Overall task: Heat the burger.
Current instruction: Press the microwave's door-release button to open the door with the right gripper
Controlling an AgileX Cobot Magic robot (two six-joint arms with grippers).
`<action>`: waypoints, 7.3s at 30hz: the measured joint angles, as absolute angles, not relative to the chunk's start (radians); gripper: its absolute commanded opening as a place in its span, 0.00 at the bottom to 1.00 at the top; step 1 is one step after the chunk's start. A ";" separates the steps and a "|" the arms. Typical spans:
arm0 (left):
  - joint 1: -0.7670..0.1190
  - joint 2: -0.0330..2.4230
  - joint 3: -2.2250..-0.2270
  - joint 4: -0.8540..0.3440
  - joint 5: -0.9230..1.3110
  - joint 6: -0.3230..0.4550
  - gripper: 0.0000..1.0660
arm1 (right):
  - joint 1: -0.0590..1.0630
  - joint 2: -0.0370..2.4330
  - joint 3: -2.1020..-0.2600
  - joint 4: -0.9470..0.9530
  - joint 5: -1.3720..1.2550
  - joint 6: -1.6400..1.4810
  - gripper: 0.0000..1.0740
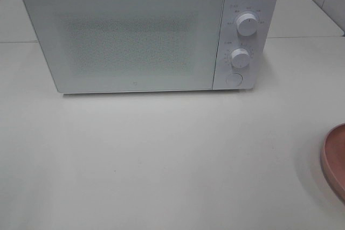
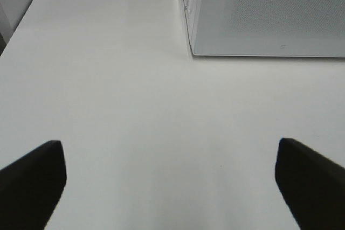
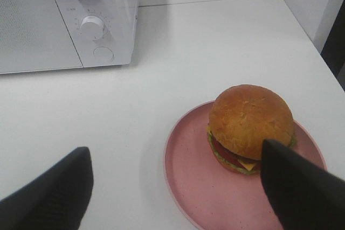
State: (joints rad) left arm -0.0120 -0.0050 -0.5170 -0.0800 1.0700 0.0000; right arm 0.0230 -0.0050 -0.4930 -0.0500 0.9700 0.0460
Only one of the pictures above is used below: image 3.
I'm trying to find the white microwave oven body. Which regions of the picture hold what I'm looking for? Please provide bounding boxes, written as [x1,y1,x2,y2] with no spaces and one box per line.
[55,0,139,68]

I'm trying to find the white lower microwave knob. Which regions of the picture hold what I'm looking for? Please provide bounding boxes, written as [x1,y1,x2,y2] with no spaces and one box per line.
[80,16,105,40]

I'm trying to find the round white door button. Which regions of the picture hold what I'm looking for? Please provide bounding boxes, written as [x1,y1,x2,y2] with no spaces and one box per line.
[93,46,114,63]

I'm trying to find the white microwave door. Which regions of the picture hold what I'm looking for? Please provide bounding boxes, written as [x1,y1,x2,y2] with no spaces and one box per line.
[1,0,82,74]

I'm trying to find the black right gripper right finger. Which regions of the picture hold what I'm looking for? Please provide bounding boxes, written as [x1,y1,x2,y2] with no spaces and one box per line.
[260,140,344,229]

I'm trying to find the pink round plate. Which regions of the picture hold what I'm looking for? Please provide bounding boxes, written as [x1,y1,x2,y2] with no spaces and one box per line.
[163,100,327,230]

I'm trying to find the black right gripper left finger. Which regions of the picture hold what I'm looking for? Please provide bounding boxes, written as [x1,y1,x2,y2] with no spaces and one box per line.
[1,147,94,229]

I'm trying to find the burger with bun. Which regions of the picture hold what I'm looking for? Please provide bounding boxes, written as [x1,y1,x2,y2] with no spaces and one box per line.
[207,85,297,175]

